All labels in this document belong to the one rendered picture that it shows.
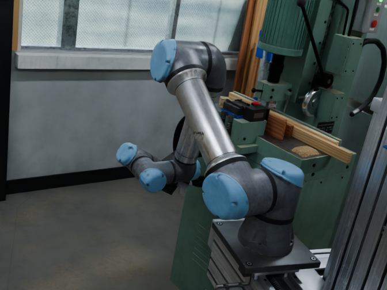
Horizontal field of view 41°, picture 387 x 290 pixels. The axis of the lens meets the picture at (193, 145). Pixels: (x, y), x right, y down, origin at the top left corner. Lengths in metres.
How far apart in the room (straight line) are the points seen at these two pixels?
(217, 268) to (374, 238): 0.50
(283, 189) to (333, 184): 1.07
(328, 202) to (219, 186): 1.22
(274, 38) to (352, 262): 0.98
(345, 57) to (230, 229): 0.96
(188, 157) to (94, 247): 1.25
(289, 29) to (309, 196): 0.71
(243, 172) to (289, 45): 0.88
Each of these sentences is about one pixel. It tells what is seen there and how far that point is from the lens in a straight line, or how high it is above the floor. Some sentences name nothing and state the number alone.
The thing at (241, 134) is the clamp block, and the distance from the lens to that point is 1.89.
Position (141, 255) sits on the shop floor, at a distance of 2.74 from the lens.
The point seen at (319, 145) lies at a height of 0.92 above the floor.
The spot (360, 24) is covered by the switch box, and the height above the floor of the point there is 1.35.
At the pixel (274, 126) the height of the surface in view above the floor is 0.94.
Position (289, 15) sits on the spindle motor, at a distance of 1.99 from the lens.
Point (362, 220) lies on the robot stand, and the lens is 1.29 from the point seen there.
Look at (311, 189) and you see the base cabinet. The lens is 2.22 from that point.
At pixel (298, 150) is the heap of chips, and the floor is 0.91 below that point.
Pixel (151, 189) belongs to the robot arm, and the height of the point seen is 0.81.
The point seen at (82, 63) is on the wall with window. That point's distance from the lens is 3.01.
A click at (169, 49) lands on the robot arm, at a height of 1.26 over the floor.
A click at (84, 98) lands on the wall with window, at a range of 3.15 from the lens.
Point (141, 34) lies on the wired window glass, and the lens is 3.30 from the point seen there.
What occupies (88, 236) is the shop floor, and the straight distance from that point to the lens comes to 2.84.
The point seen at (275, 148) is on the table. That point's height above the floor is 0.89.
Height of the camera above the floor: 1.52
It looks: 21 degrees down
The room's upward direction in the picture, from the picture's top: 10 degrees clockwise
